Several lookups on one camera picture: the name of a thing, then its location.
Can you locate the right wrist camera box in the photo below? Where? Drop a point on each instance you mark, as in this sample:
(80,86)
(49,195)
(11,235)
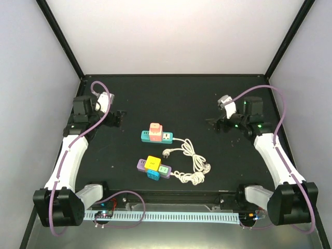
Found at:
(227,104)

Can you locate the green plug adapter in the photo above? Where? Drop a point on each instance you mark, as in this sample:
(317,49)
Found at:
(163,170)

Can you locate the left circuit board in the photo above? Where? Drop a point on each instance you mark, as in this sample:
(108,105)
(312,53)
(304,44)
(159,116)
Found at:
(104,214)

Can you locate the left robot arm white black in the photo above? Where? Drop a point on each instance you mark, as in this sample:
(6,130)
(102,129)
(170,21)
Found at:
(58,204)

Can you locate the purple power strip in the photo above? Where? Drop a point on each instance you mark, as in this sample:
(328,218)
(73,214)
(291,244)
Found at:
(140,167)

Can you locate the left black frame post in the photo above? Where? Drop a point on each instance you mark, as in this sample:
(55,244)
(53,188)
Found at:
(48,14)

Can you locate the right black frame post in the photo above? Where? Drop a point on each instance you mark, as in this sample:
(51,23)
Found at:
(293,29)

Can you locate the black front rail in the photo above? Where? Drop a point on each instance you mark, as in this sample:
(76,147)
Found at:
(186,197)

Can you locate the circuit board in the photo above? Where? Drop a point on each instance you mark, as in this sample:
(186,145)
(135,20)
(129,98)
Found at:
(252,216)
(104,214)

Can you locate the pink cube socket adapter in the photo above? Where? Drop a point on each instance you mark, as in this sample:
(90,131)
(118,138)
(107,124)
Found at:
(156,135)

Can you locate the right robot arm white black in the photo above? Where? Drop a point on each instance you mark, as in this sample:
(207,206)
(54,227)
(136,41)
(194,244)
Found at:
(293,198)

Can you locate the small pink charger plug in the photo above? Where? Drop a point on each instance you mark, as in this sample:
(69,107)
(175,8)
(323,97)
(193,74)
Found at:
(155,126)

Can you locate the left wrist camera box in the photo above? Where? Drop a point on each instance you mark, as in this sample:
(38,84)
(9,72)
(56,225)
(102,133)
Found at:
(103,101)

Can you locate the teal power strip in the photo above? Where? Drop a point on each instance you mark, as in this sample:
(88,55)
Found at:
(167,138)

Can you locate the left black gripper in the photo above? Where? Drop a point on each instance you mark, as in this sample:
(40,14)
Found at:
(111,123)

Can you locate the black frame post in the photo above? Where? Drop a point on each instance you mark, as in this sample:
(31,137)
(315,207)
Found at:
(293,29)
(48,14)

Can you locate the blue cube socket adapter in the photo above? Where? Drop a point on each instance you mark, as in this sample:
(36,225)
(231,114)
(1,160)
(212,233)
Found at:
(153,175)

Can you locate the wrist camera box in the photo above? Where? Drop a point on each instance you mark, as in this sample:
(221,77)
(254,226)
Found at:
(227,104)
(103,101)

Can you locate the yellow cube socket adapter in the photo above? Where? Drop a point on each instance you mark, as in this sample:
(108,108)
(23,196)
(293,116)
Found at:
(152,163)

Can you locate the light blue slotted cable duct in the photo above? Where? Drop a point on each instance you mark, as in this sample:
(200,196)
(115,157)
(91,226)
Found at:
(174,217)

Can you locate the right circuit board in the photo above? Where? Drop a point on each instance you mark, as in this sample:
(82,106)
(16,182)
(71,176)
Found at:
(252,216)

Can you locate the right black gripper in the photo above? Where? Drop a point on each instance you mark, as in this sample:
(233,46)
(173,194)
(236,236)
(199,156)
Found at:
(217,126)

